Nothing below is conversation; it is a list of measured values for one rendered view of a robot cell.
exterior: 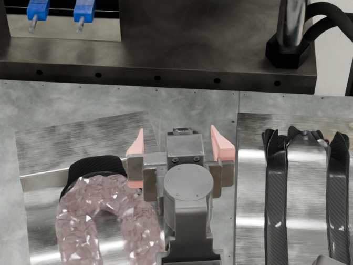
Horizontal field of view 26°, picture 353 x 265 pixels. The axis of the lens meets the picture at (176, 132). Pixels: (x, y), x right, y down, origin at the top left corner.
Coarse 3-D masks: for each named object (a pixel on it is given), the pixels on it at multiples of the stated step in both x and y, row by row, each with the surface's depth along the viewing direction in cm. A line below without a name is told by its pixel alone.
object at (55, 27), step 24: (24, 0) 177; (48, 0) 177; (72, 0) 176; (96, 0) 176; (120, 0) 179; (24, 24) 182; (48, 24) 182; (72, 24) 181; (96, 24) 181; (120, 24) 181
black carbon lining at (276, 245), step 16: (288, 128) 139; (272, 144) 143; (288, 144) 140; (320, 144) 140; (336, 144) 142; (272, 160) 143; (336, 160) 144; (272, 176) 137; (336, 176) 137; (272, 192) 136; (336, 192) 136; (272, 208) 136; (336, 208) 135; (272, 224) 134; (336, 224) 134; (272, 240) 132; (336, 240) 132; (272, 256) 129; (336, 256) 129
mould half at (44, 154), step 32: (64, 128) 146; (96, 128) 146; (128, 128) 146; (32, 160) 140; (64, 160) 140; (32, 192) 140; (32, 224) 134; (96, 224) 133; (160, 224) 132; (32, 256) 127
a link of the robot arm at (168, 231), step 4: (164, 220) 93; (164, 224) 93; (164, 228) 93; (168, 228) 92; (208, 228) 92; (164, 232) 92; (168, 232) 91; (172, 232) 91; (208, 232) 91; (164, 236) 92; (168, 236) 91; (164, 240) 92; (168, 240) 91; (168, 244) 91; (168, 248) 91
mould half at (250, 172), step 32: (256, 128) 153; (320, 128) 153; (256, 160) 138; (288, 160) 138; (320, 160) 138; (352, 160) 137; (256, 192) 136; (288, 192) 136; (320, 192) 136; (352, 192) 135; (256, 224) 134; (288, 224) 134; (320, 224) 134; (352, 224) 133; (256, 256) 129; (288, 256) 129
